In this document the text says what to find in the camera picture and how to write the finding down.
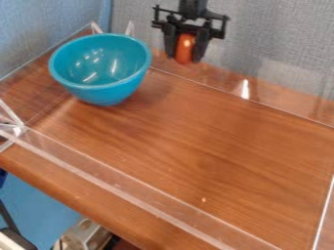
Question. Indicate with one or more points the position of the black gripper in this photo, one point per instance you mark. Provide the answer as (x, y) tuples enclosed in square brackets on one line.
[(193, 19)]

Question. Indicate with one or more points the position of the blue plastic bowl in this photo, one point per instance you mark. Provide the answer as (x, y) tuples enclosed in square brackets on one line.
[(101, 67)]

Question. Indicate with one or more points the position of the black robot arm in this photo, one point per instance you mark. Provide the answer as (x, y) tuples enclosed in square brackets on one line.
[(189, 29)]

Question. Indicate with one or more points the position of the white power strip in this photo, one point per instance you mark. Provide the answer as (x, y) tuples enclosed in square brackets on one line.
[(86, 235)]

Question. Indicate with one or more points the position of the black chair leg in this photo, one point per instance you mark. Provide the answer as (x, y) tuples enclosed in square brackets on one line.
[(11, 237)]

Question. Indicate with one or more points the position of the clear acrylic barrier wall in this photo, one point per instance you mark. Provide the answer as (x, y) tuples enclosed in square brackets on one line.
[(211, 161)]

